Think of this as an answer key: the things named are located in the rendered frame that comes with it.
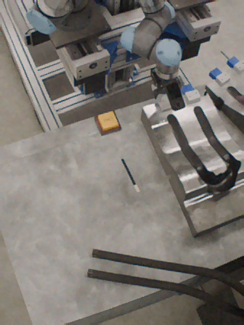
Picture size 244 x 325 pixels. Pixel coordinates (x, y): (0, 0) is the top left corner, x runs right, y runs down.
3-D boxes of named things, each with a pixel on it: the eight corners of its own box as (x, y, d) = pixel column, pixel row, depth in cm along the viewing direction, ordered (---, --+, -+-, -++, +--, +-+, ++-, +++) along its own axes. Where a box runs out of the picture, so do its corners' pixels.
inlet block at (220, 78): (197, 68, 191) (200, 61, 186) (206, 63, 192) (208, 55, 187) (219, 90, 187) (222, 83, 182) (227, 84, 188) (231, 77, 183)
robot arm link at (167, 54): (161, 32, 138) (186, 44, 137) (160, 48, 149) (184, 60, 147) (149, 51, 136) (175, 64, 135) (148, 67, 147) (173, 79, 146)
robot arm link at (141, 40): (133, 28, 151) (164, 43, 149) (116, 51, 146) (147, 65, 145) (136, 13, 144) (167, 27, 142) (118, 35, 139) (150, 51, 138)
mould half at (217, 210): (140, 119, 183) (143, 100, 170) (200, 101, 188) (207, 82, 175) (194, 238, 164) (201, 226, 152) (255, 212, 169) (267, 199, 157)
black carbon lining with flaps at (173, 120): (163, 118, 175) (166, 105, 167) (202, 107, 178) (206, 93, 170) (202, 202, 162) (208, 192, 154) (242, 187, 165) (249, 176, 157)
